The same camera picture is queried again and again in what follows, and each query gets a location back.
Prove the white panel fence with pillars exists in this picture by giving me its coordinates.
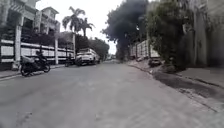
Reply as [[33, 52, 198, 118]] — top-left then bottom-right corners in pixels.
[[0, 24, 77, 71]]

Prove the dark motorcycle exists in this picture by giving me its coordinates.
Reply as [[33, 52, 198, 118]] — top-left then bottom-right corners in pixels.
[[19, 54, 52, 78]]

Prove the grey asphalt road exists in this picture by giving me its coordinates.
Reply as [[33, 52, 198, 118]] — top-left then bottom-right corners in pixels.
[[0, 59, 224, 128]]

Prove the small palm tree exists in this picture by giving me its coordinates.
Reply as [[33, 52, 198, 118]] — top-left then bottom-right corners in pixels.
[[79, 17, 96, 38]]

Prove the row of dark trees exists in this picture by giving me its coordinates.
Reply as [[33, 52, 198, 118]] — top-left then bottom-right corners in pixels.
[[74, 33, 110, 61]]

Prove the grey concrete pavement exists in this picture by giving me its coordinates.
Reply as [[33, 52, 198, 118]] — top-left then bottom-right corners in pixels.
[[128, 59, 224, 113]]

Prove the grey building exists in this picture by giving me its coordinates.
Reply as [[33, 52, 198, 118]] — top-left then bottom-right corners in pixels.
[[186, 0, 224, 69]]

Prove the large dark tree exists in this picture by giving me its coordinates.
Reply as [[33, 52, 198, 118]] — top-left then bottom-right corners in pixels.
[[101, 0, 149, 62]]

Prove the grey kerbside pavement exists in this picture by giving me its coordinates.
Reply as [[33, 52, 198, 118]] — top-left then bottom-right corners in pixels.
[[0, 63, 66, 80]]

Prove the bushy green tree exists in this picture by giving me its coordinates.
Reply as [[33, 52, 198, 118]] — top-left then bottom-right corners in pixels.
[[145, 0, 194, 73]]

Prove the white car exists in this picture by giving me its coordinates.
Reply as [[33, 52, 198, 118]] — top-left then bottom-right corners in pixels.
[[74, 48, 101, 67]]

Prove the tall palm tree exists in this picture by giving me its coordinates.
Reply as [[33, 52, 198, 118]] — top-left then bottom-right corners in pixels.
[[61, 5, 86, 51]]

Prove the person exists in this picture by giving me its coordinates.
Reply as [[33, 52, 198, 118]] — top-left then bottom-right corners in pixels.
[[34, 49, 48, 66]]

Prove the pale building with balconies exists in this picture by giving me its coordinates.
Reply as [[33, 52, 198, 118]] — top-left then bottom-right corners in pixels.
[[0, 0, 62, 44]]

